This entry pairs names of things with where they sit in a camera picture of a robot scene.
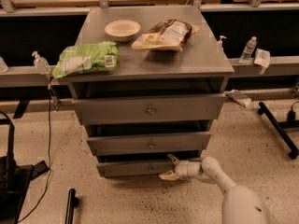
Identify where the grey drawer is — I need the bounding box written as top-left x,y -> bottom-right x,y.
74,94 -> 226,125
97,155 -> 173,178
87,132 -> 211,156

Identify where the brown yellow snack bag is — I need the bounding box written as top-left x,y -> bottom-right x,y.
132,19 -> 200,52

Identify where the clear water bottle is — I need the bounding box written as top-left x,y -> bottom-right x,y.
239,36 -> 257,63

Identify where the white packet on ledge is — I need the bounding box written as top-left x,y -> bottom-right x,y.
254,49 -> 271,68

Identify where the grey drawer cabinet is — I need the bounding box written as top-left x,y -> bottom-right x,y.
56,5 -> 235,179

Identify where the small pump bottle right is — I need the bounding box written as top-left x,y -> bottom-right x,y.
217,35 -> 227,51

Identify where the grey middle drawer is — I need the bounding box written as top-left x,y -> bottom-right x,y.
87,132 -> 211,156

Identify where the left hand sanitizer bottle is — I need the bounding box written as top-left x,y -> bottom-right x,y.
32,51 -> 51,75

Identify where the grey bottom drawer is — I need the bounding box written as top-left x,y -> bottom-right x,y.
97,155 -> 173,178

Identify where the green chip bag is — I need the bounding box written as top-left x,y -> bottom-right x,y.
52,41 -> 119,78

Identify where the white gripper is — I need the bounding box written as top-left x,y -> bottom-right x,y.
159,154 -> 200,181

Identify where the black bar on floor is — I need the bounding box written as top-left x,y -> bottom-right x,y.
64,189 -> 78,224

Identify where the black stand base right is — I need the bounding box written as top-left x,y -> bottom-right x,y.
258,102 -> 299,160

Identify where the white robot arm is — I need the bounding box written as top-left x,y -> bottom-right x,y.
159,154 -> 279,224

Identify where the white paper bowl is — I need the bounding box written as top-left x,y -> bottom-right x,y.
105,20 -> 140,42

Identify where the black cable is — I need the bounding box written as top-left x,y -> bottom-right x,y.
18,83 -> 62,224

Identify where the black equipment base left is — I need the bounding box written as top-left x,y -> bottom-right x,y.
0,111 -> 50,224

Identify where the grey top drawer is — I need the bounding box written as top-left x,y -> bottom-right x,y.
74,94 -> 226,125

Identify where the folded cloth on rail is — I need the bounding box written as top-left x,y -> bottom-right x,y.
226,90 -> 251,107

